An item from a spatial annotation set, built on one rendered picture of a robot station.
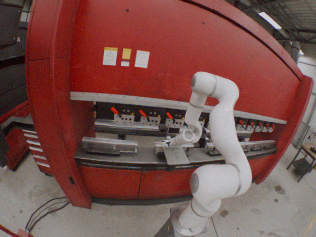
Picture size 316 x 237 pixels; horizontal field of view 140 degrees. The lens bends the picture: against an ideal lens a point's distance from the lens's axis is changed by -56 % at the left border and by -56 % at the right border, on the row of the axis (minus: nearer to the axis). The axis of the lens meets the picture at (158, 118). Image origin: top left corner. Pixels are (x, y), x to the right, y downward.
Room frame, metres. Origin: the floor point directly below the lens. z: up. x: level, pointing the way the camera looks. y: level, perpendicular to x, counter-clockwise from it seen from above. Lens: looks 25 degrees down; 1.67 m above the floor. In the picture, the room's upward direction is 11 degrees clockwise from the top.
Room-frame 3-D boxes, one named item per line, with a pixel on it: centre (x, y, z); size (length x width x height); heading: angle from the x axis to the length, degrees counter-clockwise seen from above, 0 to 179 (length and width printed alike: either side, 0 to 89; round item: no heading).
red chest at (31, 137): (0.93, 1.39, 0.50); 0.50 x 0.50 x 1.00; 15
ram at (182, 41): (1.14, -0.78, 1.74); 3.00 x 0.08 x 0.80; 105
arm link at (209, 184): (0.25, -0.23, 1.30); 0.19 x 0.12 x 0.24; 97
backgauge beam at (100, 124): (1.37, -0.46, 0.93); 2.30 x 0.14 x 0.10; 105
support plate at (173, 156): (0.83, -0.19, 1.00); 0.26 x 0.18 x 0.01; 15
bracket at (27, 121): (0.38, 1.03, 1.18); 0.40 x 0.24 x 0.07; 105
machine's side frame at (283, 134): (1.72, -2.31, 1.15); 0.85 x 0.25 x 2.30; 15
